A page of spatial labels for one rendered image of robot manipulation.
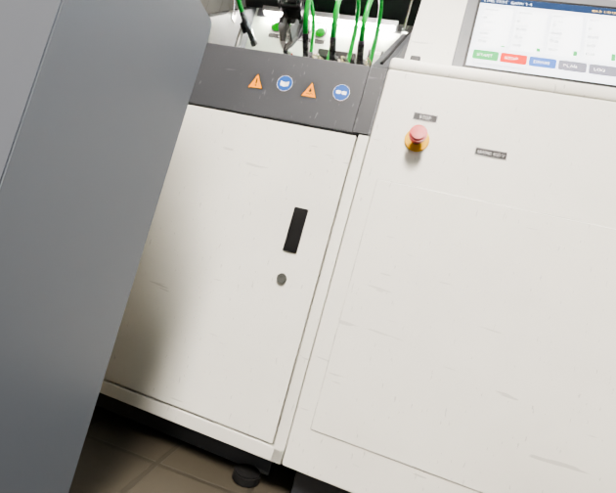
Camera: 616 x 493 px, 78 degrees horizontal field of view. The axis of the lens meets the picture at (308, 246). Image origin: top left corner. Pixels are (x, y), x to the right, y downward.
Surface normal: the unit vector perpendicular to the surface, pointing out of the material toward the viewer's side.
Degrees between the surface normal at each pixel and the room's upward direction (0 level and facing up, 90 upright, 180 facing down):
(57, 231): 90
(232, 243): 90
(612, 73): 76
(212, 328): 90
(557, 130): 90
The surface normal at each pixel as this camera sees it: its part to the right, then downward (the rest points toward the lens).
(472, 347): -0.19, -0.12
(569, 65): -0.12, -0.35
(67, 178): 0.95, 0.25
